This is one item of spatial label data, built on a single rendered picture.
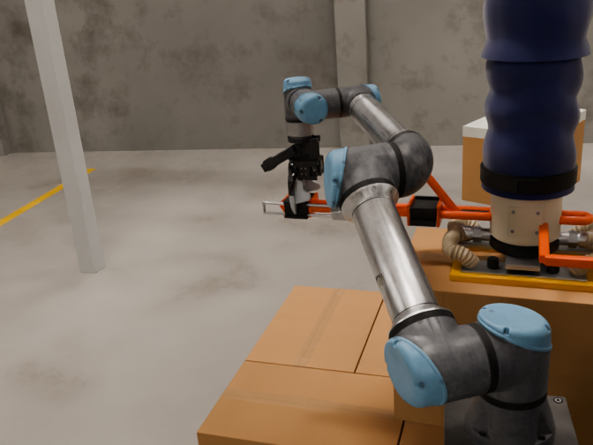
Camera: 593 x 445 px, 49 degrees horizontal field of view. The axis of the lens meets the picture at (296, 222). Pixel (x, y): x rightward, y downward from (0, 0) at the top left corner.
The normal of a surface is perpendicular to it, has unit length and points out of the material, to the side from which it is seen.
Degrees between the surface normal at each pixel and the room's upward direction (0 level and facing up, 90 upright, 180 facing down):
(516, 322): 7
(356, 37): 90
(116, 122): 90
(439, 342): 31
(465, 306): 90
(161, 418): 0
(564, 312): 90
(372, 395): 0
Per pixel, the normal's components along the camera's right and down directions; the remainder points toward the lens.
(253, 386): -0.07, -0.93
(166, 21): -0.21, 0.37
